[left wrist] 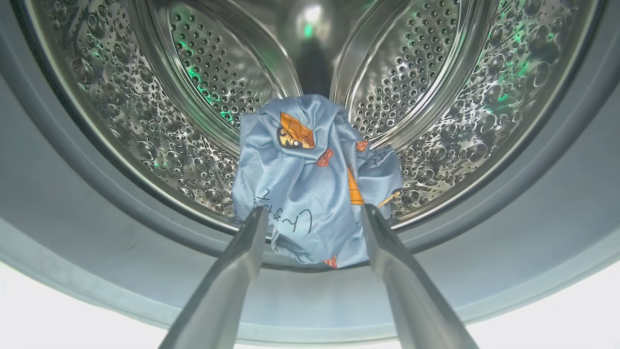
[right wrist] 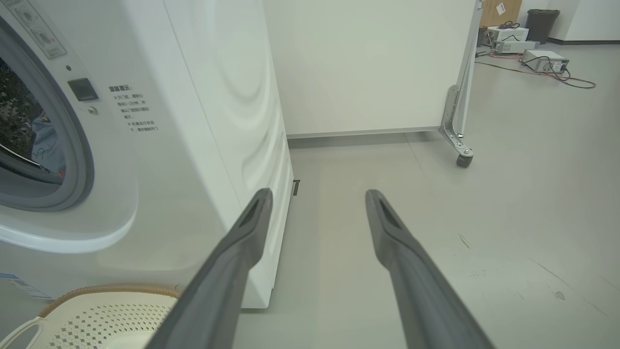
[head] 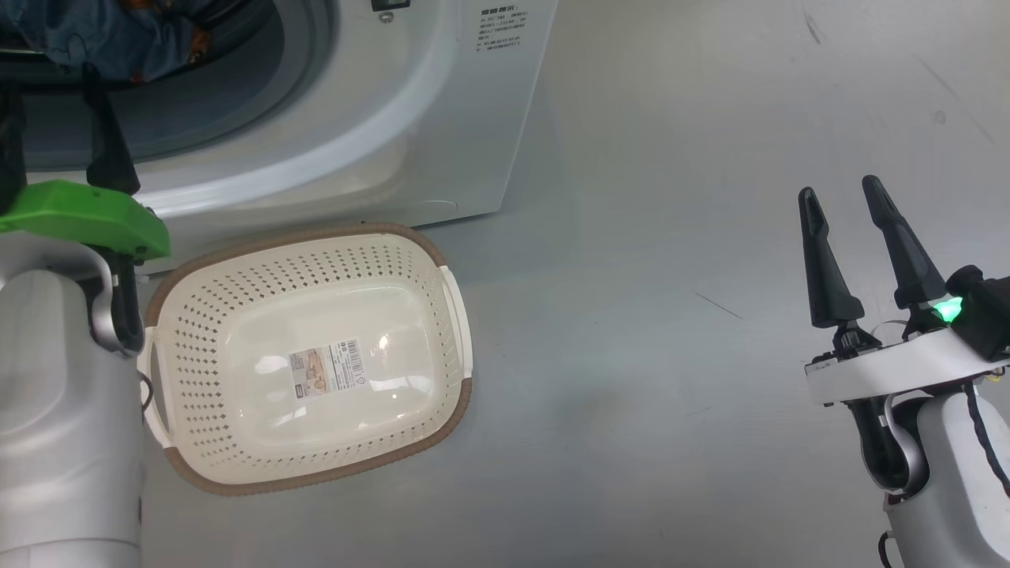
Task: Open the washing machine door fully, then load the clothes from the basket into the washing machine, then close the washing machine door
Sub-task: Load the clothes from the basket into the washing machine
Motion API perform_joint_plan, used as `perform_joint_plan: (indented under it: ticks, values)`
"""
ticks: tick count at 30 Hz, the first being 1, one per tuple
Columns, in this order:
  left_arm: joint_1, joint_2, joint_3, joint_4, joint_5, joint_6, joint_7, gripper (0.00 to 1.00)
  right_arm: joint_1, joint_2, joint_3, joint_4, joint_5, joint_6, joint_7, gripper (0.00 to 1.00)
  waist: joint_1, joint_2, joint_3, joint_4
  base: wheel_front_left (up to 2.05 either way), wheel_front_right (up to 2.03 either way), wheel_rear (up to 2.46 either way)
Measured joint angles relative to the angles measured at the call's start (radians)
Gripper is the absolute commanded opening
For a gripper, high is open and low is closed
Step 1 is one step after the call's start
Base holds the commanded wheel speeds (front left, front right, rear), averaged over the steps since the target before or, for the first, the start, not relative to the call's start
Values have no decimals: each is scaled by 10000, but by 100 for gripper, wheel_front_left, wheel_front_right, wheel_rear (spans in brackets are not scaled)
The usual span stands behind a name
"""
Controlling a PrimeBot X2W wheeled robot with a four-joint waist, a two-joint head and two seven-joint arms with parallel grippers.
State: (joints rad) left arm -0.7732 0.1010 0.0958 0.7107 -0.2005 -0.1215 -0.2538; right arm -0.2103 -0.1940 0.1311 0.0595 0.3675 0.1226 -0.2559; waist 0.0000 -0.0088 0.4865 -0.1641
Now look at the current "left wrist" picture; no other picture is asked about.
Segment white front-load washing machine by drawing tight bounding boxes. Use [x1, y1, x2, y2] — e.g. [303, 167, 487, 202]
[0, 0, 620, 349]

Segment blue printed pajama pants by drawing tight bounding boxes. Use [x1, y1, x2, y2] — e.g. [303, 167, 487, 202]
[231, 94, 403, 270]

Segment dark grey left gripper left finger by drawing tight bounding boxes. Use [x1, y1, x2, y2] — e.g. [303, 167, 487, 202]
[157, 206, 270, 349]

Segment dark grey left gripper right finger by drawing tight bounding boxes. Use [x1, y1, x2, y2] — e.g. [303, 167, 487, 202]
[361, 204, 480, 349]

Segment stainless steel washing machine drum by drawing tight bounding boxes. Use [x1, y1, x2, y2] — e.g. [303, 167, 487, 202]
[24, 0, 601, 233]

